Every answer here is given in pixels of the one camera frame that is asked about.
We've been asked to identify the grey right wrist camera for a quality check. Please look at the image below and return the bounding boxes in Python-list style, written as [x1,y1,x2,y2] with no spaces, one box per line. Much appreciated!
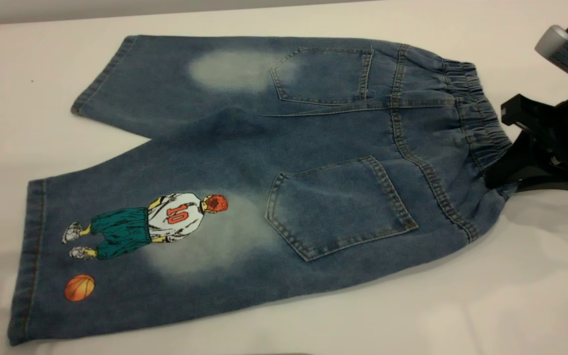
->
[534,25,568,87]

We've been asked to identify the blue denim shorts with print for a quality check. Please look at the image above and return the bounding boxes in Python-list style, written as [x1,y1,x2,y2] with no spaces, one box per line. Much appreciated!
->
[8,35,520,346]

